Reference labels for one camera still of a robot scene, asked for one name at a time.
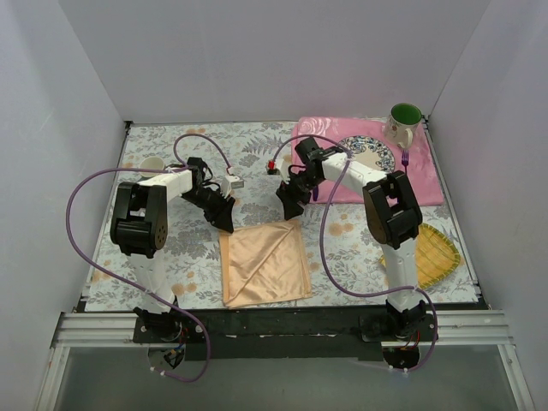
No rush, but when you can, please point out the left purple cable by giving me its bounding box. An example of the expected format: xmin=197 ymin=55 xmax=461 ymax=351
xmin=64 ymin=134 xmax=235 ymax=383

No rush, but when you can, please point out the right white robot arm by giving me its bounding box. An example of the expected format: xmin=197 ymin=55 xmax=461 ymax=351
xmin=266 ymin=134 xmax=428 ymax=341

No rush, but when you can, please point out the blue floral plate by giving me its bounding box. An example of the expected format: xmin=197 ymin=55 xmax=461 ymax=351
xmin=339 ymin=135 xmax=396 ymax=173

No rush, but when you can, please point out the grey mug white inside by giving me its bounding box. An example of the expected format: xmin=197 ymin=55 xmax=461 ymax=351
xmin=140 ymin=156 xmax=165 ymax=179

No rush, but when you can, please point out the aluminium frame rail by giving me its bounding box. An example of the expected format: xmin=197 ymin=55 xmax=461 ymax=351
xmin=51 ymin=308 xmax=514 ymax=348

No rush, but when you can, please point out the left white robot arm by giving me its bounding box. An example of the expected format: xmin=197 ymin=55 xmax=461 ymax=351
xmin=110 ymin=157 xmax=243 ymax=343

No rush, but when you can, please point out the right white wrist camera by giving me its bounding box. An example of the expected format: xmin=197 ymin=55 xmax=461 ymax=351
xmin=266 ymin=158 xmax=291 ymax=181

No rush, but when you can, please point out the purple cable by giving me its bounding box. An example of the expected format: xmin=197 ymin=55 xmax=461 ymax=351
xmin=64 ymin=134 xmax=235 ymax=383
xmin=271 ymin=136 xmax=439 ymax=374

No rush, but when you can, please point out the yellow bamboo mat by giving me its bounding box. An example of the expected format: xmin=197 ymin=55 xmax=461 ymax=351
xmin=379 ymin=223 xmax=462 ymax=290

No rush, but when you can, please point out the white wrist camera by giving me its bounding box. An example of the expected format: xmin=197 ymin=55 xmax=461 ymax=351
xmin=220 ymin=174 xmax=245 ymax=198
xmin=266 ymin=158 xmax=291 ymax=181

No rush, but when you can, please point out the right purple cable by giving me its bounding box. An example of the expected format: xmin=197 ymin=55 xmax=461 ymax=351
xmin=271 ymin=136 xmax=439 ymax=374

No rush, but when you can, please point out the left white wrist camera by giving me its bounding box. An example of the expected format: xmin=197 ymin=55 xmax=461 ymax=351
xmin=220 ymin=174 xmax=245 ymax=198

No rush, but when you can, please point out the floral mug green inside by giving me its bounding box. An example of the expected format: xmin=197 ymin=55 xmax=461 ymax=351
xmin=383 ymin=103 xmax=422 ymax=150

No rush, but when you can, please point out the pink floral placemat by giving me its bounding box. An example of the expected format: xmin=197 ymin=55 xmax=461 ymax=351
xmin=292 ymin=116 xmax=444 ymax=206

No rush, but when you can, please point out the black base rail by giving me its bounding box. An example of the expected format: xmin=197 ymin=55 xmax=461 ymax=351
xmin=132 ymin=306 xmax=438 ymax=360

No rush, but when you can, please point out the orange satin napkin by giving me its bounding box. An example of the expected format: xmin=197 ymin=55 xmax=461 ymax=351
xmin=219 ymin=219 xmax=313 ymax=308

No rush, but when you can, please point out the purple fork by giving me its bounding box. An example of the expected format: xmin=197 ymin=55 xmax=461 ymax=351
xmin=401 ymin=149 xmax=409 ymax=173

